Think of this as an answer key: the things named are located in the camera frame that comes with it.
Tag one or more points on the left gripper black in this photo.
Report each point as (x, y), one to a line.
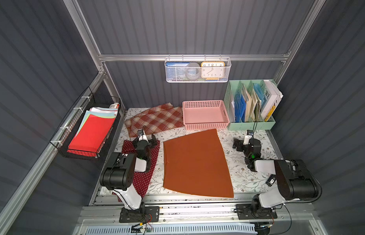
(144, 141)

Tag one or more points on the grey tape roll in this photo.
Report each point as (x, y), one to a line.
(193, 71)

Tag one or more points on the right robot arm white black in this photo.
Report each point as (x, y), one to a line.
(295, 183)

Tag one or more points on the yellow alarm clock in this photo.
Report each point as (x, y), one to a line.
(213, 70)

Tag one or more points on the rust orange skirt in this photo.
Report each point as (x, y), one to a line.
(195, 164)

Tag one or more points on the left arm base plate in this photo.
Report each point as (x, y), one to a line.
(144, 214)

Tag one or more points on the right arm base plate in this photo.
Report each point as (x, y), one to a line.
(248, 211)

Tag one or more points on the blue folders in organizer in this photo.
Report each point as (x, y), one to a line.
(239, 106)

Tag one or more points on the white wire wall basket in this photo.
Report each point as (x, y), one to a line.
(199, 60)

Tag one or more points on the dark red polka-dot skirt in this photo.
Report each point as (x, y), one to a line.
(128, 170)

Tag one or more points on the mint green file organizer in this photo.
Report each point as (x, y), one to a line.
(231, 89)

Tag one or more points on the black wire side basket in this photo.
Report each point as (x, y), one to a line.
(94, 102)

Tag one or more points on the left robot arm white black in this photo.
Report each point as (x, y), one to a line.
(130, 198)

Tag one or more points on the blue box in basket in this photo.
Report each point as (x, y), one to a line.
(176, 71)

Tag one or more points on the red plaid skirt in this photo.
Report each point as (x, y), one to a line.
(155, 120)

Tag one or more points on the red paper stack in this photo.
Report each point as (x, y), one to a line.
(92, 132)

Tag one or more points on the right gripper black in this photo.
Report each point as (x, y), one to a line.
(243, 146)

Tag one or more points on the floral table mat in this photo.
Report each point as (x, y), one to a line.
(243, 179)

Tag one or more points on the pink plastic basket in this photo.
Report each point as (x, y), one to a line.
(204, 115)

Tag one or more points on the white book in organizer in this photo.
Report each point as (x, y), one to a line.
(272, 98)

